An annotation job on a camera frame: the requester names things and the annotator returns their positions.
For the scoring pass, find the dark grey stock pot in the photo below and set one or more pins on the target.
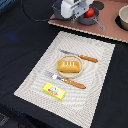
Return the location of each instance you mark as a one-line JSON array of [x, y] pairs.
[[57, 9]]

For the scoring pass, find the pink stove board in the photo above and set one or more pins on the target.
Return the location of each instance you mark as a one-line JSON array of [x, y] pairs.
[[107, 18]]

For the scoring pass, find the beige woven placemat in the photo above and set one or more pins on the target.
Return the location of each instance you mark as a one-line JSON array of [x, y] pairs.
[[74, 97]]

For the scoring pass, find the yellow butter box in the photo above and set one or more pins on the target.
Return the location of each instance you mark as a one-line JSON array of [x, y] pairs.
[[54, 91]]

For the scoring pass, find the knife with wooden handle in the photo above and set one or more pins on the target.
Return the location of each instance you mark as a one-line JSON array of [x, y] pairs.
[[80, 56]]

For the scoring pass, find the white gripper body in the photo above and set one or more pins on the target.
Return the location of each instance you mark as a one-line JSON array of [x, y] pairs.
[[72, 9]]

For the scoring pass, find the fork with wooden handle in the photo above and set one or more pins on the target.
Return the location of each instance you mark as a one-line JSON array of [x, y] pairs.
[[68, 81]]

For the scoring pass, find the grey pot with handle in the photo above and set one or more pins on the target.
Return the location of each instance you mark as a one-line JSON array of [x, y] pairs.
[[92, 20]]

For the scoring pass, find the red tomato toy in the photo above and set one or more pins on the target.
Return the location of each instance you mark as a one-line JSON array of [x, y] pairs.
[[89, 13]]

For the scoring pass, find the beige bowl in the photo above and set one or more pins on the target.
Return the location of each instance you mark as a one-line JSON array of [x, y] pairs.
[[123, 14]]

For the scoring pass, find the orange bread loaf toy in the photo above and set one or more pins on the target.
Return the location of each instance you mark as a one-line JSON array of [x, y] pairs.
[[68, 66]]

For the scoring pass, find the black stove burner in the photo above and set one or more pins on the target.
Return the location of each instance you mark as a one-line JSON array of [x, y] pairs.
[[99, 5]]

